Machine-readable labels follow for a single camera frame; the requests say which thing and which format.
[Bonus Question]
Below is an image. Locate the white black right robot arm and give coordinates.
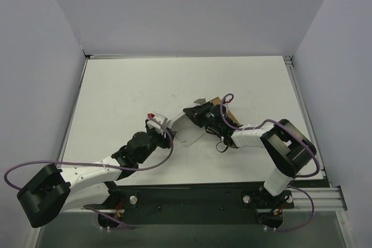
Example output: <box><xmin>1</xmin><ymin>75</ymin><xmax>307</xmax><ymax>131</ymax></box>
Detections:
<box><xmin>183</xmin><ymin>101</ymin><xmax>316</xmax><ymax>197</ymax></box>

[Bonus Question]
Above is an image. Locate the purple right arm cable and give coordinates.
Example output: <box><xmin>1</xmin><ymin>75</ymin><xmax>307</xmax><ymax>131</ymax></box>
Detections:
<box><xmin>220</xmin><ymin>93</ymin><xmax>320</xmax><ymax>233</ymax></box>

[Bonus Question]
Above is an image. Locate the aluminium table frame rail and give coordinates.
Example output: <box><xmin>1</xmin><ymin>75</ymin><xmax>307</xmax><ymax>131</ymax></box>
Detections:
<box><xmin>283</xmin><ymin>55</ymin><xmax>347</xmax><ymax>212</ymax></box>

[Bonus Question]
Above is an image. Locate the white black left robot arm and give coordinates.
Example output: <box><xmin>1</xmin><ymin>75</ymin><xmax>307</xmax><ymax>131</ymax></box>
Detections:
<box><xmin>17</xmin><ymin>128</ymin><xmax>176</xmax><ymax>228</ymax></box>

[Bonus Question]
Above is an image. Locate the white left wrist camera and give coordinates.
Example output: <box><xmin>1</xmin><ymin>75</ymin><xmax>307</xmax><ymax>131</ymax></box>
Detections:
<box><xmin>145</xmin><ymin>113</ymin><xmax>168</xmax><ymax>134</ymax></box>

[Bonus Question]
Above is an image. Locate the white paper box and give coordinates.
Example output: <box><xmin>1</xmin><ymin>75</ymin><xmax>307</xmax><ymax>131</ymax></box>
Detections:
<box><xmin>168</xmin><ymin>98</ymin><xmax>206</xmax><ymax>147</ymax></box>

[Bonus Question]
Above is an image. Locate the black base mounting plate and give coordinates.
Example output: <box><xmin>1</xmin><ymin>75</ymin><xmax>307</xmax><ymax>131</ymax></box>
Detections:
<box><xmin>91</xmin><ymin>182</ymin><xmax>294</xmax><ymax>227</ymax></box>

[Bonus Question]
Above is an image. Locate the brown folded cardboard box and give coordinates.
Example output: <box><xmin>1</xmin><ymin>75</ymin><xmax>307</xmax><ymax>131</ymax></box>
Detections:
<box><xmin>210</xmin><ymin>97</ymin><xmax>241</xmax><ymax>127</ymax></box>

